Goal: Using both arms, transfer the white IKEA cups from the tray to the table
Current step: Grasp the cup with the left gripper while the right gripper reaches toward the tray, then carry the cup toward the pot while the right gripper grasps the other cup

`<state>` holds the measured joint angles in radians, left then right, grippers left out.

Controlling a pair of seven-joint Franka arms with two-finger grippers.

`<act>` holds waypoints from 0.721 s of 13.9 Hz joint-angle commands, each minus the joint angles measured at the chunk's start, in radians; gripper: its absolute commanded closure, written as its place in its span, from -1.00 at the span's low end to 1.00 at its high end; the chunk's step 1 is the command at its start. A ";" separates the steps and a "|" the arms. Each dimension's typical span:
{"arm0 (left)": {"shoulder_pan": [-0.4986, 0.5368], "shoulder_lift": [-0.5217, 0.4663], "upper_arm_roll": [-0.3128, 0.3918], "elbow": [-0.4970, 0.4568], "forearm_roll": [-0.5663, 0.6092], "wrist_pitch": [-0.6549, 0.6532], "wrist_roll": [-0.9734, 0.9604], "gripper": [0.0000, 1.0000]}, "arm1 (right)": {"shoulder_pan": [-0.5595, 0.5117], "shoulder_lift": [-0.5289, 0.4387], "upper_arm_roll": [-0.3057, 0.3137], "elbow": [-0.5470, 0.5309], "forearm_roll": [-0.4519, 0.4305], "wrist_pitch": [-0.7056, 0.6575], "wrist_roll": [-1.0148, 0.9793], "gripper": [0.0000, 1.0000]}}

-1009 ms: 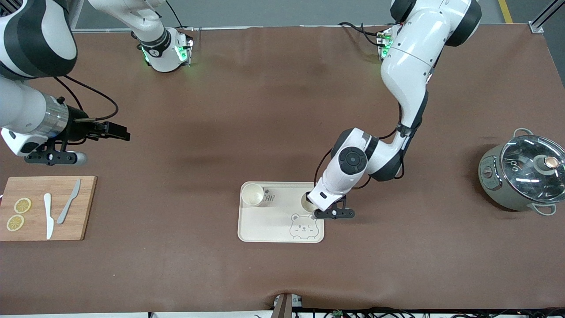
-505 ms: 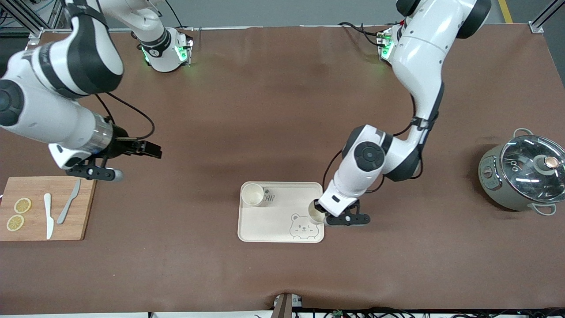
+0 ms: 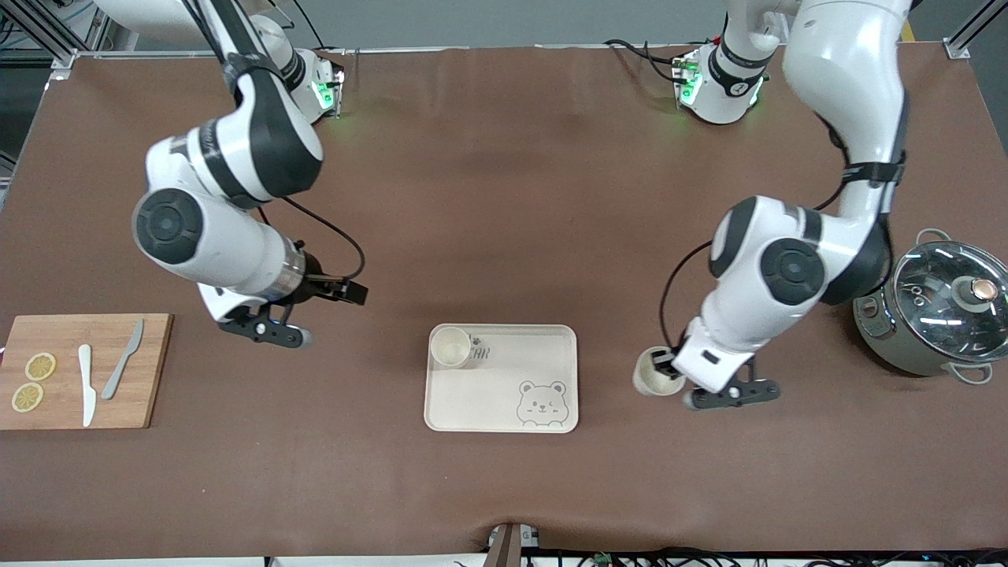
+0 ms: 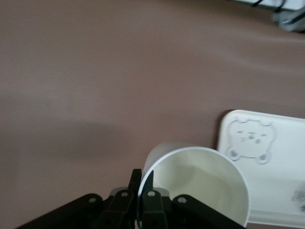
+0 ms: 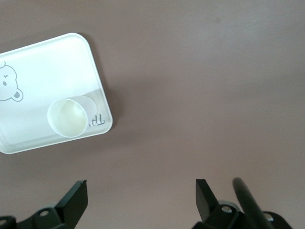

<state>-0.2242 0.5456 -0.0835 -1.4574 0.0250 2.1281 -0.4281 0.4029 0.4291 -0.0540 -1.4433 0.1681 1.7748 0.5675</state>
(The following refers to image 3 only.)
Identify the black arm base cable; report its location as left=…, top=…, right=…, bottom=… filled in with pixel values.
left=293, top=0, right=347, bottom=57
left=603, top=38, right=690, bottom=83

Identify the white plastic knife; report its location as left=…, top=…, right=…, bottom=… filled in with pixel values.
left=77, top=344, right=98, bottom=428

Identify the wooden cutting board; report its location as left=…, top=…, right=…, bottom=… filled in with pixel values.
left=0, top=313, right=174, bottom=431

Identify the grey-green electric cooking pot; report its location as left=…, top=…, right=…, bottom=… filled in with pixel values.
left=853, top=228, right=1008, bottom=385

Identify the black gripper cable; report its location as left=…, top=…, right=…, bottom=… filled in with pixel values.
left=660, top=240, right=714, bottom=357
left=256, top=193, right=368, bottom=283

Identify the white plastic cup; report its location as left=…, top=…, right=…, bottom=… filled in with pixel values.
left=430, top=327, right=473, bottom=369
left=632, top=346, right=687, bottom=397

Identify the grey plastic knife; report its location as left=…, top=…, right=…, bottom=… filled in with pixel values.
left=101, top=318, right=146, bottom=401

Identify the grey camera stand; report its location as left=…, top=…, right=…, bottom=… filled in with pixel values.
left=487, top=522, right=543, bottom=567

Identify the glass pot lid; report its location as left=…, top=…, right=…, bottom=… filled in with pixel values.
left=892, top=240, right=1008, bottom=363

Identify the aluminium frame strut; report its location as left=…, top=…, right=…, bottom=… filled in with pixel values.
left=0, top=0, right=107, bottom=68
left=943, top=0, right=1008, bottom=61

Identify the brown table mat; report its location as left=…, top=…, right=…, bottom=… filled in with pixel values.
left=0, top=43, right=1008, bottom=561

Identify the beige bear print tray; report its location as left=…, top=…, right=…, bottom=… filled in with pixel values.
left=424, top=324, right=580, bottom=434

